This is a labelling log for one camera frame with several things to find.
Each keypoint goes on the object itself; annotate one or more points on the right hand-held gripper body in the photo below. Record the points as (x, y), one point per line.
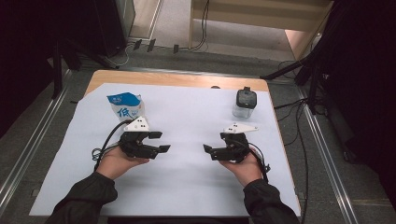
(238, 149)

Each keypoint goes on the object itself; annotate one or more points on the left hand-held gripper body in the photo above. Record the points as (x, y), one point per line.
(137, 146)

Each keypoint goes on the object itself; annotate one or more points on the blue and white milk bag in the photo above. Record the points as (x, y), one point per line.
(124, 107)

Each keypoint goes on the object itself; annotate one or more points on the black stand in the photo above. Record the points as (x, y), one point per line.
(280, 72)
(57, 77)

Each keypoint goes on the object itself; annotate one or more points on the dark cabinet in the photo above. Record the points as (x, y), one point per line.
(109, 25)

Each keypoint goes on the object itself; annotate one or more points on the clear jar with black lid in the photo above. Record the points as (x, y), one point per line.
(246, 99)

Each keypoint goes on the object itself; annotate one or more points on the person's right hand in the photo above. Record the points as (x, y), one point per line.
(249, 171)

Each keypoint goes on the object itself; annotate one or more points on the person's left hand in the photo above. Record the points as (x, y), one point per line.
(112, 163)

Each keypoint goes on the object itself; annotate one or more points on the metal floor rail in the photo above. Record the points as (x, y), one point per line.
(327, 155)
(186, 72)
(26, 155)

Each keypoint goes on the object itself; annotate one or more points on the light wooden shelf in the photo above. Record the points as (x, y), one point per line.
(249, 18)

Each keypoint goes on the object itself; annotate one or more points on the white paper sheet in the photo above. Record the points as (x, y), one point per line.
(186, 186)

